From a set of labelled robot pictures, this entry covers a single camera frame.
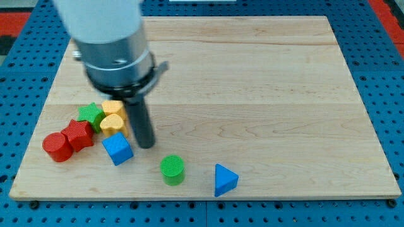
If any red cylinder block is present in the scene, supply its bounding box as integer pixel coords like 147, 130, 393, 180
42, 132, 73, 162

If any yellow pentagon block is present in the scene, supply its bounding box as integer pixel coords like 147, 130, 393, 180
101, 100, 127, 120

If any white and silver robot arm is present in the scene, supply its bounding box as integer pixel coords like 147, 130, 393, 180
53, 0, 169, 100

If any wooden board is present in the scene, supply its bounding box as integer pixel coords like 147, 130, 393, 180
9, 16, 401, 201

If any yellow heart block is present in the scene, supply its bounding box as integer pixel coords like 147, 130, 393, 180
100, 113, 128, 137

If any blue triangle block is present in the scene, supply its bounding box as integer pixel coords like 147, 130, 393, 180
214, 164, 239, 197

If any red star block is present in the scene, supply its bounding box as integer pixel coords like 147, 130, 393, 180
61, 119, 94, 153

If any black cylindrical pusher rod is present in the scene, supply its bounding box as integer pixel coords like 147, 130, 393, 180
124, 98, 155, 149

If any green cylinder block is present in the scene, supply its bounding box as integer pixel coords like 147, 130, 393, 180
160, 154, 185, 186

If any blue cube block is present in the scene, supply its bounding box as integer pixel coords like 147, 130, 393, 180
102, 132, 134, 166

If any green star block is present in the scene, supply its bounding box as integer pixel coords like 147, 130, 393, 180
77, 102, 106, 133

